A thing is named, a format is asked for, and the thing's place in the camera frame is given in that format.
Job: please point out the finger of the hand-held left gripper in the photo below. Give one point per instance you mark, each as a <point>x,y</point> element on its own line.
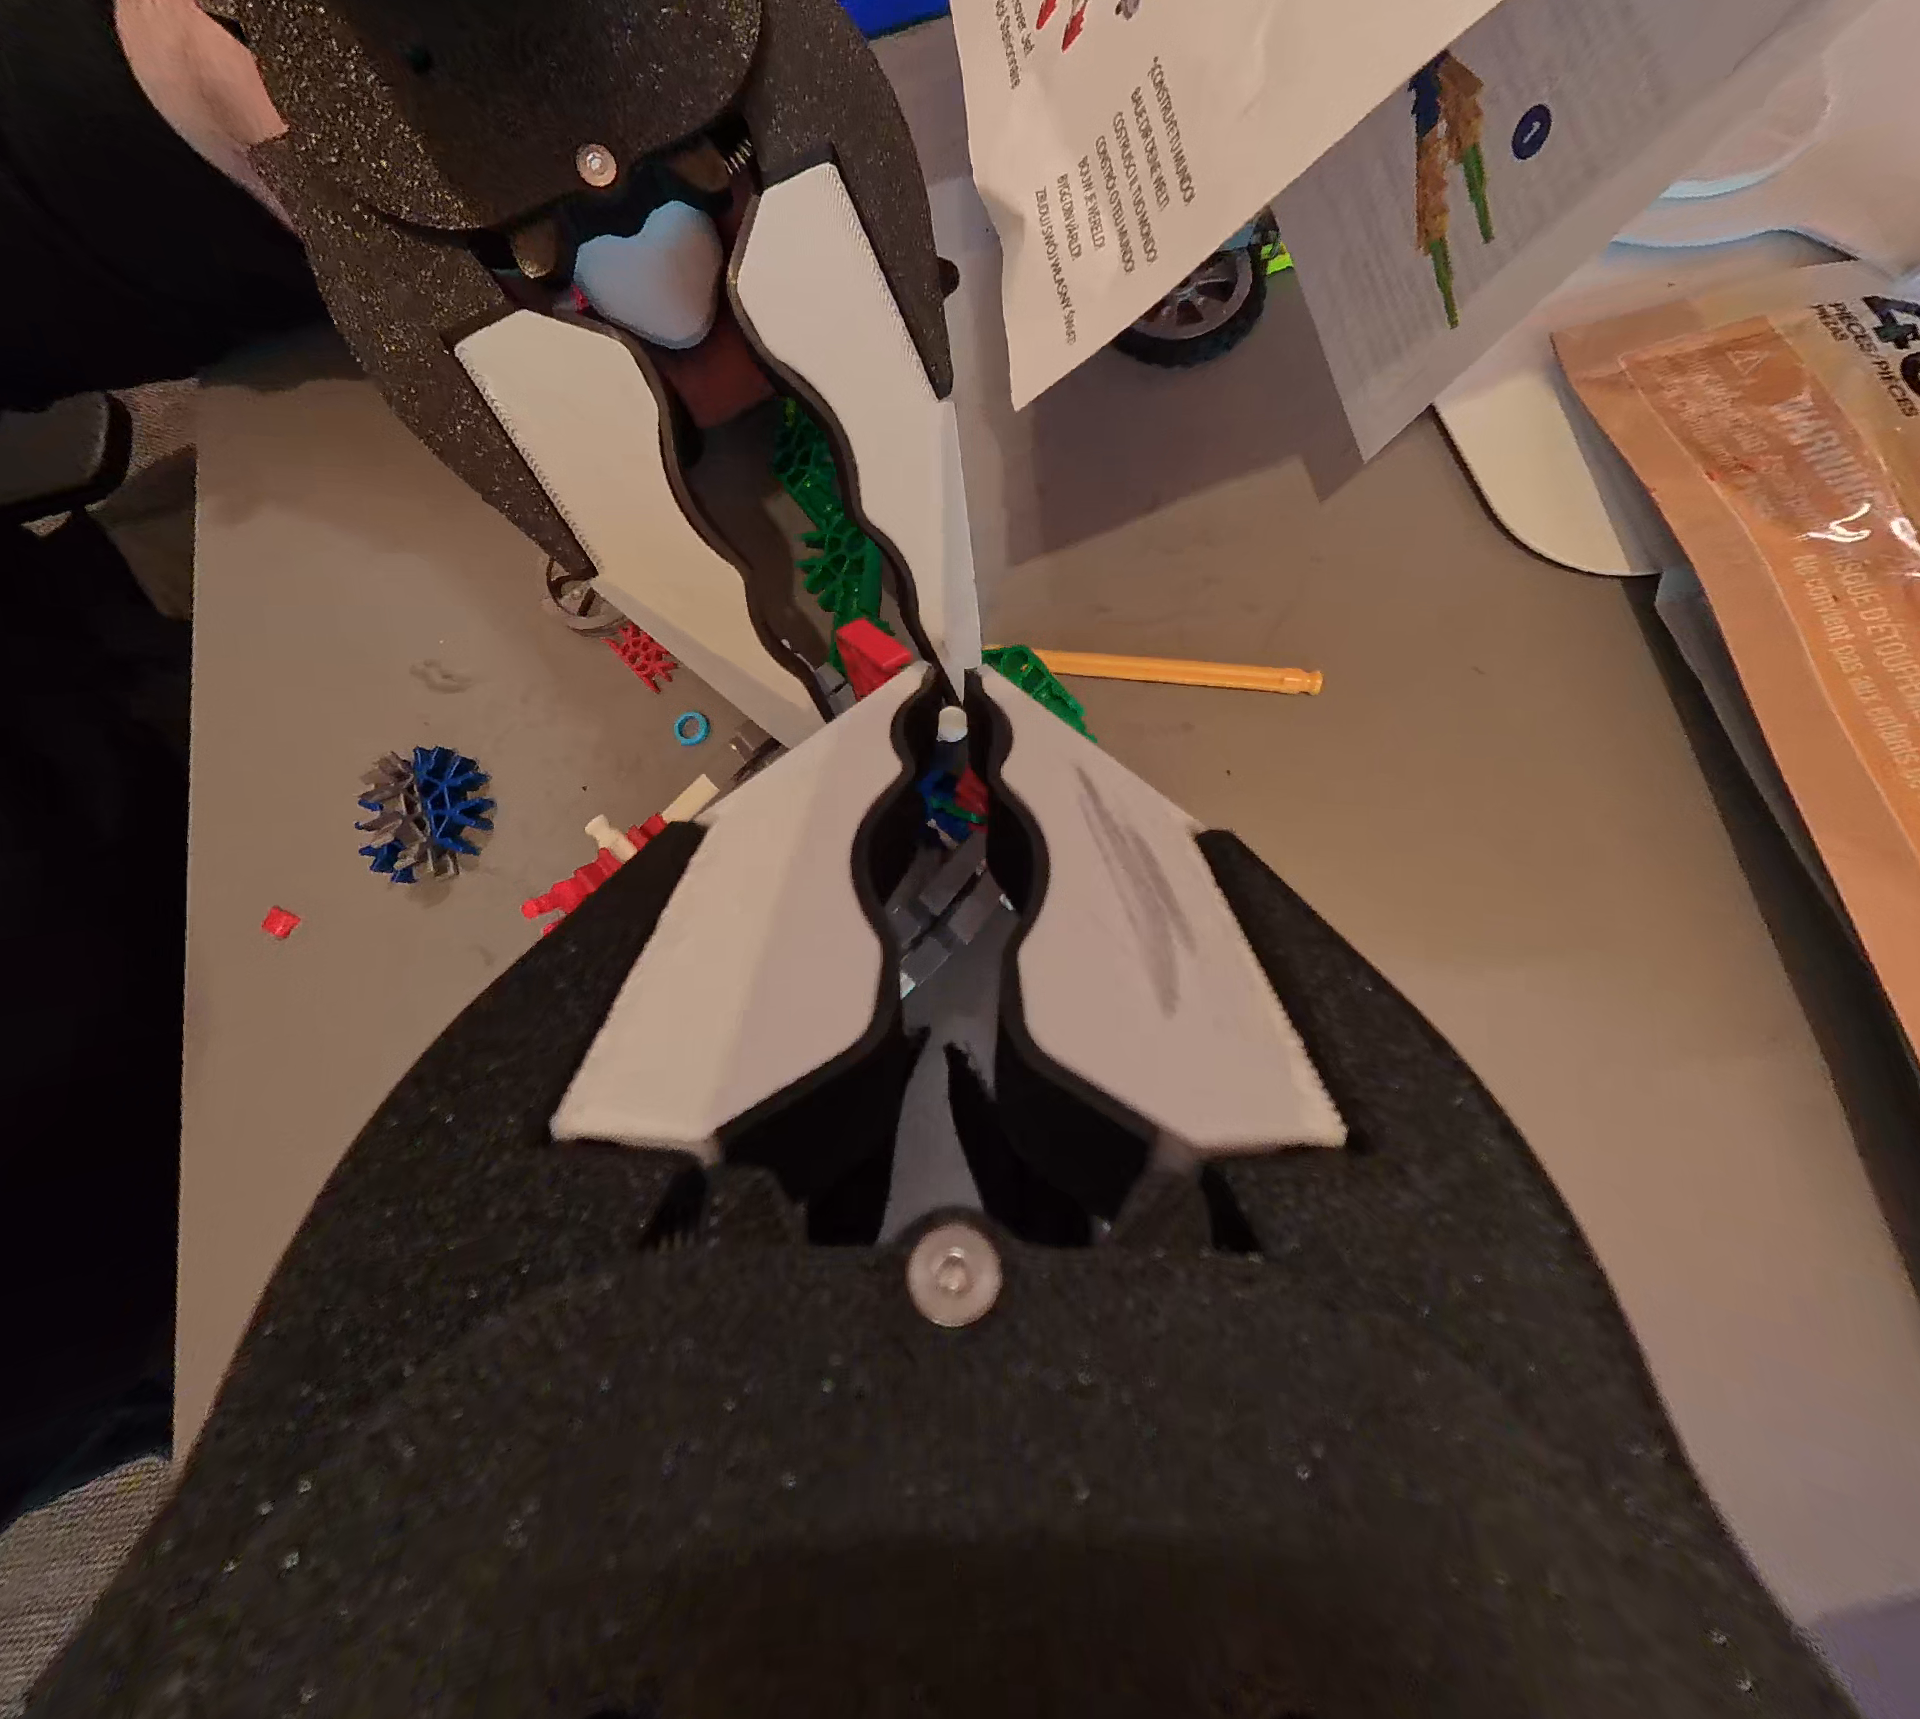
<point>862,308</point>
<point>600,458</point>

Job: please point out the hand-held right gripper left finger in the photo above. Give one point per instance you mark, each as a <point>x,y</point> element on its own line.
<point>750,969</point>

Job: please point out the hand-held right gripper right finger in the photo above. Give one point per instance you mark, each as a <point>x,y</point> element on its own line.
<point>1154,999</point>

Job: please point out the blue red toy model core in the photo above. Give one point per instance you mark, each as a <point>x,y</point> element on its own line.
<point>944,915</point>

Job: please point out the person's left forearm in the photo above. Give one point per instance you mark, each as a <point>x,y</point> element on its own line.
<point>90,174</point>

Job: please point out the person's left hand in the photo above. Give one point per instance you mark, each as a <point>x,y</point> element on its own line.
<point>181,38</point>

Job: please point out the red fan connector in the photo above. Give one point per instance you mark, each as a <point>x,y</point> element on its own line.
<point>642,658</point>

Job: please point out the grey wheel with black tyre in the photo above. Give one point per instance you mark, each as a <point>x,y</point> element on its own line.
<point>1192,294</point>

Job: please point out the long yellow rod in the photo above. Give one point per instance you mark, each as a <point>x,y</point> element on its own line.
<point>1184,670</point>

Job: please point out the blue grey snowflake connector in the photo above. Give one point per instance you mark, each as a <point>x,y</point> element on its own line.
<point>435,819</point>

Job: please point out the toy instruction booklet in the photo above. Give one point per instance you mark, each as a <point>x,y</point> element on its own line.
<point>1200,98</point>

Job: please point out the white book stand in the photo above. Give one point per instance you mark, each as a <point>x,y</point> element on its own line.
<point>1544,504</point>

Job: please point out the person's dark clothing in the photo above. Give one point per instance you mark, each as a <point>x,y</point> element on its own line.
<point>74,999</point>

